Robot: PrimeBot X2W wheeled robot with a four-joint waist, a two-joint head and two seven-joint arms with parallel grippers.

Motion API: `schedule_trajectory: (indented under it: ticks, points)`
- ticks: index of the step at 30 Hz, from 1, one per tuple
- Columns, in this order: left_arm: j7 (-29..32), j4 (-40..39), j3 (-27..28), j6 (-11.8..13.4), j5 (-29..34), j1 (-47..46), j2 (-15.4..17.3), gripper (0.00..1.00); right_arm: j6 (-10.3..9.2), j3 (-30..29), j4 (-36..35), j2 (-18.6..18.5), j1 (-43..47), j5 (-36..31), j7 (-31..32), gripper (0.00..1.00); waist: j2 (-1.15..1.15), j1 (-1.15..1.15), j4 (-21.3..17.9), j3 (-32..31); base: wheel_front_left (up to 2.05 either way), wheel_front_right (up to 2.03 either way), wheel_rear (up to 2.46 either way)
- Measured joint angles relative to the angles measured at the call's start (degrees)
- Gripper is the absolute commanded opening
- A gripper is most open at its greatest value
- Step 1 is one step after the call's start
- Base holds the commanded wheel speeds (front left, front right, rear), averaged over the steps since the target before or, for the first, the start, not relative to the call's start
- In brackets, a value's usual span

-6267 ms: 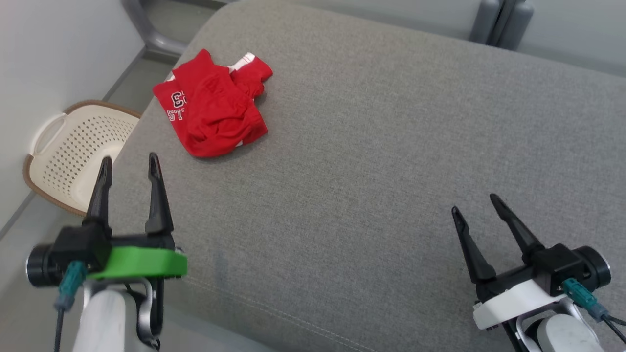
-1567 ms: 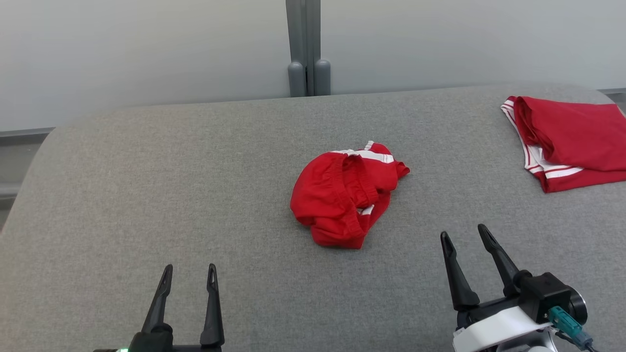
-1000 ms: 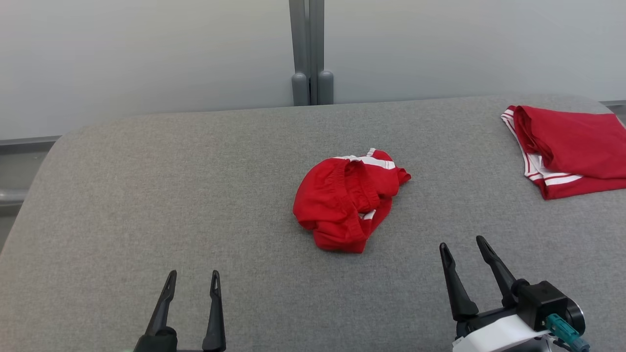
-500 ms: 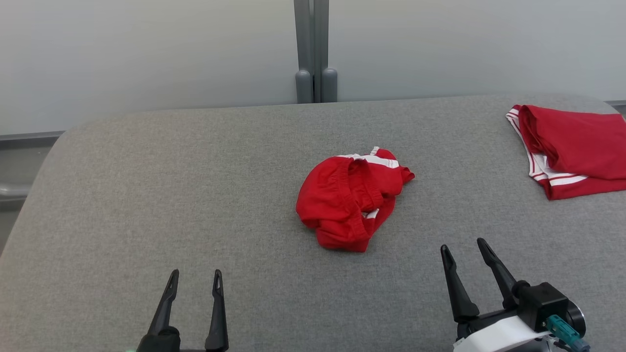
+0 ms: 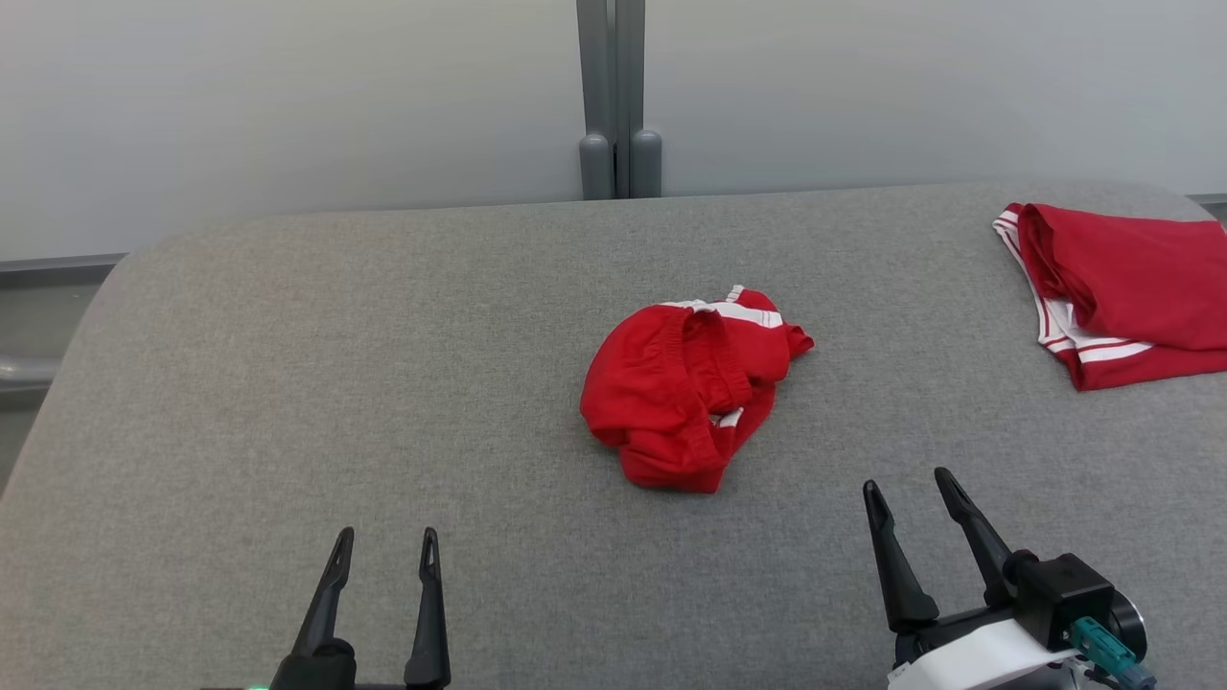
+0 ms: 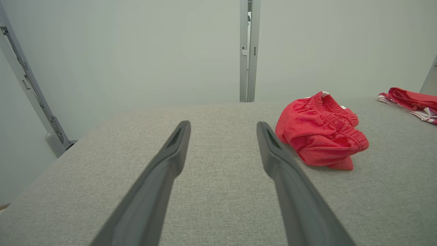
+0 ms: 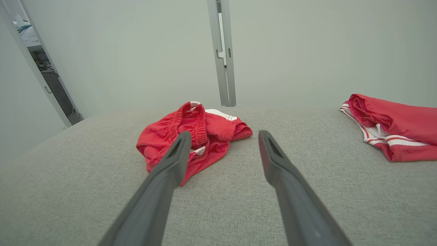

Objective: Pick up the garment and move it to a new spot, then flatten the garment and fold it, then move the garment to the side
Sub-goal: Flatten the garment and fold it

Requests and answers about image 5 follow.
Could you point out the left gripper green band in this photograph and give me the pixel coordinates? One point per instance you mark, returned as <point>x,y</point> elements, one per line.
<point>379,686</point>

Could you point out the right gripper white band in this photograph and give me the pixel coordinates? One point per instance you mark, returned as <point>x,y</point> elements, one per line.
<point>968,656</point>

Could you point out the red shorts with white stripes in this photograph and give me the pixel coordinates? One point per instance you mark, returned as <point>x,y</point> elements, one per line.
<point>652,383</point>

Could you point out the red white basketball jersey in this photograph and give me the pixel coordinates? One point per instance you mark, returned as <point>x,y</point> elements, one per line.
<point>1141,278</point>

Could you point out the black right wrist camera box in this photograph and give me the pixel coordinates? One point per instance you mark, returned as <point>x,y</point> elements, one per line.
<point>1059,589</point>

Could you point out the grey cylindrical post cap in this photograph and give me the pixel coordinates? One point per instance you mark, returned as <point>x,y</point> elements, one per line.
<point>596,168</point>
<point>647,165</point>

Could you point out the grey partition post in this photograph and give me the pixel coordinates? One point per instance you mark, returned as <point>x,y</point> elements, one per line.
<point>609,67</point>

